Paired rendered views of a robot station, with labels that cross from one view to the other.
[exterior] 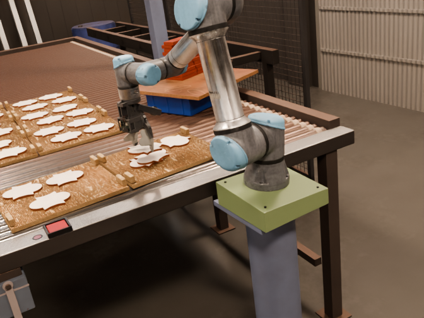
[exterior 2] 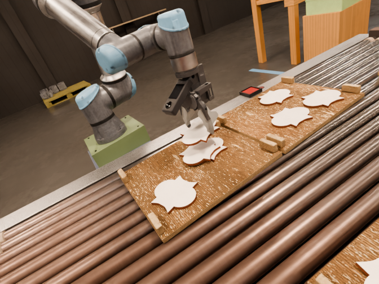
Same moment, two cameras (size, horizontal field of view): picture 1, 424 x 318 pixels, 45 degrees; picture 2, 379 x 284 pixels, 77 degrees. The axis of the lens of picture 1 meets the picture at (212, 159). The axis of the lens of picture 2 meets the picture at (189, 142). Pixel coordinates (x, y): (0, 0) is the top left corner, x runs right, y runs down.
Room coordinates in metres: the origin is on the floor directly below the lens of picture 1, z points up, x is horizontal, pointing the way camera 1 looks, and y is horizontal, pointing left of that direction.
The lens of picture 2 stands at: (2.50, 0.29, 1.38)
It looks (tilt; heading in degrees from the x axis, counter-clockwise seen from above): 30 degrees down; 187
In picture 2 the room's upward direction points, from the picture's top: 19 degrees counter-clockwise
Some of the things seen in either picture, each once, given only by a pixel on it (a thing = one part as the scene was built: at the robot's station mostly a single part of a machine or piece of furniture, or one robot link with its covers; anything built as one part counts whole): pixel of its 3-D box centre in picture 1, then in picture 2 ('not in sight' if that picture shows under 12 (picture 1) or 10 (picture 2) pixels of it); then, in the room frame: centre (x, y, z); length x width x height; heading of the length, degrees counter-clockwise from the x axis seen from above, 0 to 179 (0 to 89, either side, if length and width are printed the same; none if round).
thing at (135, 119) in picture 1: (132, 115); (193, 87); (1.80, 0.27, 1.14); 0.09 x 0.08 x 0.12; 133
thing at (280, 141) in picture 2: (94, 160); (275, 140); (1.90, 0.47, 0.95); 0.06 x 0.02 x 0.03; 30
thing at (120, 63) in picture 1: (125, 71); (175, 34); (1.80, 0.26, 1.30); 0.09 x 0.08 x 0.11; 43
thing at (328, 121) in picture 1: (149, 66); not in sight; (3.80, 0.37, 0.90); 4.04 x 0.06 x 0.10; 26
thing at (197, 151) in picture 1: (160, 156); (193, 166); (1.90, 0.20, 0.93); 0.41 x 0.35 x 0.02; 120
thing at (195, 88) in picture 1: (192, 81); not in sight; (2.65, 0.05, 1.03); 0.50 x 0.50 x 0.02; 48
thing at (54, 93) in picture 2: not in sight; (65, 89); (-3.98, -3.34, 0.18); 1.28 x 0.89 x 0.36; 120
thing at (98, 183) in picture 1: (58, 192); (283, 109); (1.68, 0.57, 0.93); 0.41 x 0.35 x 0.02; 120
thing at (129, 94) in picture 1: (129, 93); (183, 62); (1.80, 0.26, 1.23); 0.08 x 0.08 x 0.05
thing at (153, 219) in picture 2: (184, 130); (156, 223); (2.11, 0.10, 0.95); 0.06 x 0.02 x 0.03; 30
